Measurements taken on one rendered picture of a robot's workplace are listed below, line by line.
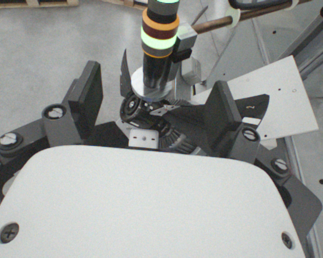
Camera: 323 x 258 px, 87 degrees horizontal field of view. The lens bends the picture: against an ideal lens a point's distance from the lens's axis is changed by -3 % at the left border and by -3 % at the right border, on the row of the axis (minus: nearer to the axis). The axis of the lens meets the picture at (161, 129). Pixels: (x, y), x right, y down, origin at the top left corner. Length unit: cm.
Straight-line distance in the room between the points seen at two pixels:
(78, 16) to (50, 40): 58
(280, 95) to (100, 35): 244
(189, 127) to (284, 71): 40
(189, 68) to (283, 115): 39
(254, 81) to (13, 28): 296
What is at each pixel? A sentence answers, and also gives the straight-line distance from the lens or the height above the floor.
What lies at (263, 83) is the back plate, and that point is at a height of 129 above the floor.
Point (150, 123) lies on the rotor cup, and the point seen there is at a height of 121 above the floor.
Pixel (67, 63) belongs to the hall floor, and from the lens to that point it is 247.
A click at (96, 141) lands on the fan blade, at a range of 75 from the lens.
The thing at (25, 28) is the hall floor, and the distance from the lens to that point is 311.
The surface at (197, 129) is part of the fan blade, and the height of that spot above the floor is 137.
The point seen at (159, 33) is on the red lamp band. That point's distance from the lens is 22.
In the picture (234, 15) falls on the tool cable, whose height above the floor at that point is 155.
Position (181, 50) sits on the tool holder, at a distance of 27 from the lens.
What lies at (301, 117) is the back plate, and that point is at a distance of 61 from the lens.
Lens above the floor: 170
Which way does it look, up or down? 65 degrees down
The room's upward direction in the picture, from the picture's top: 19 degrees clockwise
